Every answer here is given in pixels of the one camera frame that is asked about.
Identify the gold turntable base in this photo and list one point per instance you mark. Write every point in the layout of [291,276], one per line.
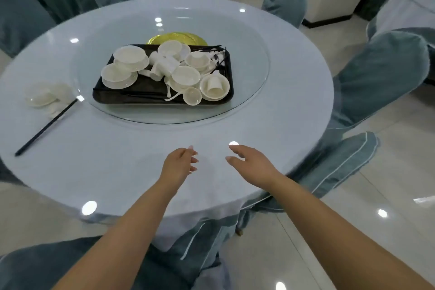
[159,39]

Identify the glass lazy susan turntable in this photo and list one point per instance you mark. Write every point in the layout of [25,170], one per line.
[244,62]

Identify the person's right hand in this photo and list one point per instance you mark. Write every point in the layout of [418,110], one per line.
[256,167]

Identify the person's left forearm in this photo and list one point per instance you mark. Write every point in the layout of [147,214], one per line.
[112,249]

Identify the person's right forearm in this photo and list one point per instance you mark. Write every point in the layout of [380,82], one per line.
[340,242]

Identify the black tray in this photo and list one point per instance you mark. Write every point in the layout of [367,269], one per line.
[112,97]

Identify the white round table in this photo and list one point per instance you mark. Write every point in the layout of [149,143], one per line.
[102,164]

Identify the person's left hand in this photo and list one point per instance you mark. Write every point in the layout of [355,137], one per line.
[176,167]

